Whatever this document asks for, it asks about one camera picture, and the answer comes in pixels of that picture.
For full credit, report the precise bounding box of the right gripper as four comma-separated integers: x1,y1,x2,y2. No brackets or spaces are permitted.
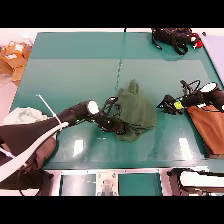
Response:
156,94,185,116

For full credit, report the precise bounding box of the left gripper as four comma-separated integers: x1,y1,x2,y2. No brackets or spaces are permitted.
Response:
97,111,130,135

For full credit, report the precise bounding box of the dark green garment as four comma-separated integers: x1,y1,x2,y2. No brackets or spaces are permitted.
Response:
114,78,159,143

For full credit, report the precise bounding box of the brown garment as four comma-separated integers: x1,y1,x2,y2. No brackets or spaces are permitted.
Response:
186,104,224,158

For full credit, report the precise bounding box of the black bag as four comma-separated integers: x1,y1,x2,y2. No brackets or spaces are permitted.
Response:
151,27,204,56

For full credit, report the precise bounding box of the pale green garment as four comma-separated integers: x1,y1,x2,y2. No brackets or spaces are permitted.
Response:
2,106,50,126

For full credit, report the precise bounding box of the brown cardboard box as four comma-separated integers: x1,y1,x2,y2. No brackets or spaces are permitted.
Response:
0,40,33,87

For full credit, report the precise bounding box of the silver frame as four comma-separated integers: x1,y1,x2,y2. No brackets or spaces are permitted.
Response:
43,167,224,197

